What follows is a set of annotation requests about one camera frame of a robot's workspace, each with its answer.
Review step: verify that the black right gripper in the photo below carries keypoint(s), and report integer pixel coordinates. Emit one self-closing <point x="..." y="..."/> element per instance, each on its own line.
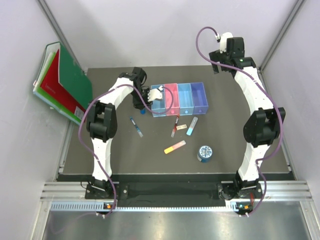
<point x="217" y="56"/>

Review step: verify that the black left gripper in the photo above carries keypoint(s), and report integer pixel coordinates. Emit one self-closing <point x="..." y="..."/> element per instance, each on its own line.
<point x="138" y="105"/>

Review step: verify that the grey blue glue bottle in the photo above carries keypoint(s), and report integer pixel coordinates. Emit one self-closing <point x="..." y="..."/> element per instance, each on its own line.
<point x="143" y="111"/>

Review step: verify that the light blue drawer bin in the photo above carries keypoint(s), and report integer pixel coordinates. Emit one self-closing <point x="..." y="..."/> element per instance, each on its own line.
<point x="158" y="106"/>

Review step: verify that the purple drawer bin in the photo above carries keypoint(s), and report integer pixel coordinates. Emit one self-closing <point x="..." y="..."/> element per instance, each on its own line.
<point x="199" y="97"/>

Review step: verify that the round blue tape tin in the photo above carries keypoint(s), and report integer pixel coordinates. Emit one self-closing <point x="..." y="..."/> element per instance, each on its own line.
<point x="204" y="154"/>

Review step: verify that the pink drawer bin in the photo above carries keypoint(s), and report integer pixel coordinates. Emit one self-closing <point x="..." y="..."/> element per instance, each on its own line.
<point x="172" y="95"/>

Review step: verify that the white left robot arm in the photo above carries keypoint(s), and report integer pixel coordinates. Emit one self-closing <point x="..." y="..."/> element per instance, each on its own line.
<point x="102" y="125"/>

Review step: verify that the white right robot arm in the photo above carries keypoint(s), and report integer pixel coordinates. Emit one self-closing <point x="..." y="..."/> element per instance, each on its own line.
<point x="263" y="125"/>

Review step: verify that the blue pen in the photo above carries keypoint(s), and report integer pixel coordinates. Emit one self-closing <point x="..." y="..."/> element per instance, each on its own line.
<point x="136" y="127"/>

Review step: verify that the red pen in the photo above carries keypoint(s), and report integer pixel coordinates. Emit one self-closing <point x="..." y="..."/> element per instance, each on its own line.
<point x="175" y="126"/>

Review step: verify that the small beige eraser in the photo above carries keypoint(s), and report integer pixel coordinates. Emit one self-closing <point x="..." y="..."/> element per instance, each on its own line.
<point x="181" y="127"/>

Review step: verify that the blue white highlighter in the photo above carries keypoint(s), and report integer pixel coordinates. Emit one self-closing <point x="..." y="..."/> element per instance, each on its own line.
<point x="192" y="126"/>

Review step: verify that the orange pink highlighter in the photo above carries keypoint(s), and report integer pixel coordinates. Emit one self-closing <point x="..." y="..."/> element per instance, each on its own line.
<point x="175" y="147"/>

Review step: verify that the green folder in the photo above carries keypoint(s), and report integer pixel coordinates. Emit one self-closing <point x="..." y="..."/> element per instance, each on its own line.
<point x="73" y="79"/>

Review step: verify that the red folder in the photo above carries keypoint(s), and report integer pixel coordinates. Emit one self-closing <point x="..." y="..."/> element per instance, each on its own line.
<point x="62" y="100"/>

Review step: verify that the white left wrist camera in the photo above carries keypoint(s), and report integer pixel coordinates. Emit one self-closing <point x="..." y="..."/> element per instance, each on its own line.
<point x="156" y="94"/>

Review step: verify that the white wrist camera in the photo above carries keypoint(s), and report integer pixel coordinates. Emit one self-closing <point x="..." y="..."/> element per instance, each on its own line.
<point x="222" y="40"/>
<point x="156" y="94"/>

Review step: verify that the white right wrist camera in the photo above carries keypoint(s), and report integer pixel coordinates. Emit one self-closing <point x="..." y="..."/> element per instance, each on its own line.
<point x="222" y="40"/>

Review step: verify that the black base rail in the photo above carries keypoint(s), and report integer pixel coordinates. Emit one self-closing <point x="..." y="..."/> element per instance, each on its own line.
<point x="171" y="190"/>

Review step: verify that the slotted cable duct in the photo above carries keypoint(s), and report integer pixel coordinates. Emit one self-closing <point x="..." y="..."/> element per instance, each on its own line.
<point x="87" y="206"/>

